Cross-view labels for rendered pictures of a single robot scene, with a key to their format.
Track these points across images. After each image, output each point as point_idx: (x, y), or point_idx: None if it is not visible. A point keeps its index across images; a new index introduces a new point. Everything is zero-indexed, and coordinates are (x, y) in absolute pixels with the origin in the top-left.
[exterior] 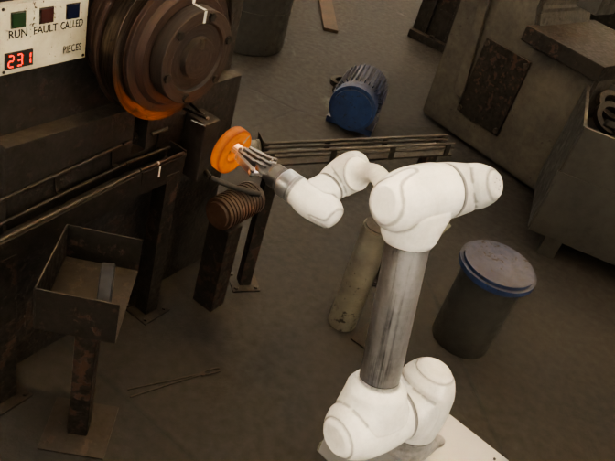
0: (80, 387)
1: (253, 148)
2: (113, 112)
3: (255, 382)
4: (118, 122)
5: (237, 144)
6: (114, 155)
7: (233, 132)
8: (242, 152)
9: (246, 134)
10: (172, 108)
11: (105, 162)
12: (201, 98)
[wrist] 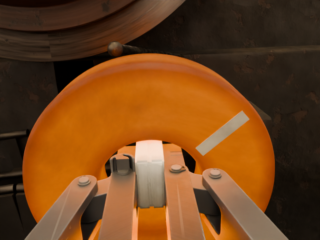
0: None
1: (229, 185)
2: (3, 60)
3: None
4: (12, 81)
5: (152, 142)
6: (15, 149)
7: (112, 63)
8: (122, 185)
9: (211, 93)
10: (43, 26)
11: (5, 160)
12: (250, 79)
